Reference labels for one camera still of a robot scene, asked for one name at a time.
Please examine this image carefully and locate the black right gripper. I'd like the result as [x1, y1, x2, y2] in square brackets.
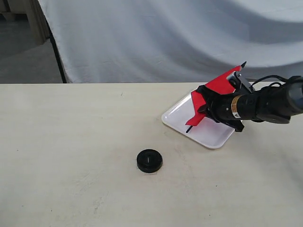
[195, 85, 244, 132]

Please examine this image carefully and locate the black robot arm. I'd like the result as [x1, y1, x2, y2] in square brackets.
[187, 75, 303, 132]

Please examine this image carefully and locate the black round plastic knob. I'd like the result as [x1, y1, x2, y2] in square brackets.
[136, 149, 163, 174]

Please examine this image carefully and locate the white rectangular plastic tray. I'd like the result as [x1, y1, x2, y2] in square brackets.
[161, 94, 234, 149]

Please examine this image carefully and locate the white fabric backdrop curtain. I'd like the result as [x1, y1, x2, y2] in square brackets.
[40, 0, 303, 83]

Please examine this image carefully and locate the black backdrop stand pole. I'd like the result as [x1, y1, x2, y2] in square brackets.
[46, 22, 67, 84]

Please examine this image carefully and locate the wooden furniture in background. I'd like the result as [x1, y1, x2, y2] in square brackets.
[0, 0, 50, 45]

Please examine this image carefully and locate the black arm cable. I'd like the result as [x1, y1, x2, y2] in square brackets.
[250, 75, 290, 88]

